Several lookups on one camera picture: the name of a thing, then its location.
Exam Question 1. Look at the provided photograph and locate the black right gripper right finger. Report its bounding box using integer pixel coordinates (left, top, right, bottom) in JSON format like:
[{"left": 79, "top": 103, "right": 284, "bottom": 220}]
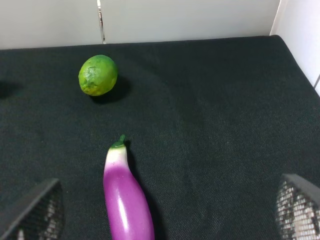
[{"left": 275, "top": 174, "right": 320, "bottom": 240}]

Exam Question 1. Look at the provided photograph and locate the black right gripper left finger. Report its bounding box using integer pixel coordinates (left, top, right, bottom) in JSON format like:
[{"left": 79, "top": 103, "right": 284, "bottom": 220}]
[{"left": 0, "top": 178, "right": 65, "bottom": 240}]

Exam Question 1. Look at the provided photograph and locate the purple eggplant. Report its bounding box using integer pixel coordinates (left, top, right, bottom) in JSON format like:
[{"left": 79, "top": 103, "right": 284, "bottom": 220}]
[{"left": 103, "top": 134, "right": 155, "bottom": 240}]

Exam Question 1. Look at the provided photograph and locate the black fabric mat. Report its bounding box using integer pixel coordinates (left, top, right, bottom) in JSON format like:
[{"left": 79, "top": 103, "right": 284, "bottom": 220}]
[{"left": 0, "top": 36, "right": 320, "bottom": 240}]

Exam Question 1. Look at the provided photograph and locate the green lime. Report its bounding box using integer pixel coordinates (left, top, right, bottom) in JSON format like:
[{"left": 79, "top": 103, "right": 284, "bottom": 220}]
[{"left": 78, "top": 54, "right": 118, "bottom": 97}]

